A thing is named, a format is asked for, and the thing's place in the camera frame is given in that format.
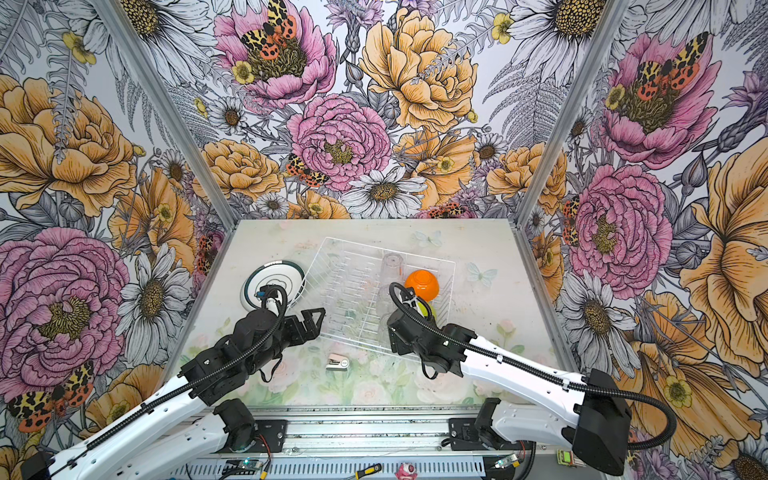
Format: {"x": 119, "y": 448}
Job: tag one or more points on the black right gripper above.
{"x": 397, "y": 344}

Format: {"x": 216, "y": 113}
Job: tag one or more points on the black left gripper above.
{"x": 312, "y": 330}

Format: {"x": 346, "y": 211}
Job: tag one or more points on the teal rimmed back plate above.
{"x": 284, "y": 273}

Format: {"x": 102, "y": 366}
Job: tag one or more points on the clear plastic glass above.
{"x": 392, "y": 269}
{"x": 384, "y": 305}

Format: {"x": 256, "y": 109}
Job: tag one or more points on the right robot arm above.
{"x": 584, "y": 413}

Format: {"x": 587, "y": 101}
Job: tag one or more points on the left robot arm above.
{"x": 191, "y": 414}

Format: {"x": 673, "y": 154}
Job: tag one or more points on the lime green plastic bowl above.
{"x": 424, "y": 309}

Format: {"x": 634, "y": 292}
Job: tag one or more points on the floral table mat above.
{"x": 373, "y": 379}

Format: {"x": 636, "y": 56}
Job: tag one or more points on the orange plastic bowl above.
{"x": 424, "y": 283}

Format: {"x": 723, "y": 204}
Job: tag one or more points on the pink small toy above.
{"x": 406, "y": 471}

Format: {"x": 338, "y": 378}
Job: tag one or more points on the yellow black screwdriver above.
{"x": 365, "y": 472}

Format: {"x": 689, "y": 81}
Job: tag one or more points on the green circuit board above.
{"x": 247, "y": 467}

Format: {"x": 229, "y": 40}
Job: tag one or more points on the small green device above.
{"x": 566, "y": 458}

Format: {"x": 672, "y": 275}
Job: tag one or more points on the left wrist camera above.
{"x": 271, "y": 298}

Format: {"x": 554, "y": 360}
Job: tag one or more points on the white wire dish rack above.
{"x": 350, "y": 281}

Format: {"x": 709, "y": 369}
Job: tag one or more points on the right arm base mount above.
{"x": 470, "y": 434}

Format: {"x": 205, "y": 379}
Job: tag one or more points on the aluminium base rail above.
{"x": 333, "y": 443}

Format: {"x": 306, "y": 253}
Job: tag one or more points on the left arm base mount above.
{"x": 246, "y": 434}

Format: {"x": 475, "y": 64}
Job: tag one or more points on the aluminium corner post left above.
{"x": 119, "y": 26}

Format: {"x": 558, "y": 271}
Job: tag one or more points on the aluminium corner post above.
{"x": 584, "y": 77}
{"x": 119, "y": 26}

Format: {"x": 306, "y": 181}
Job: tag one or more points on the aluminium corner post right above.
{"x": 584, "y": 77}

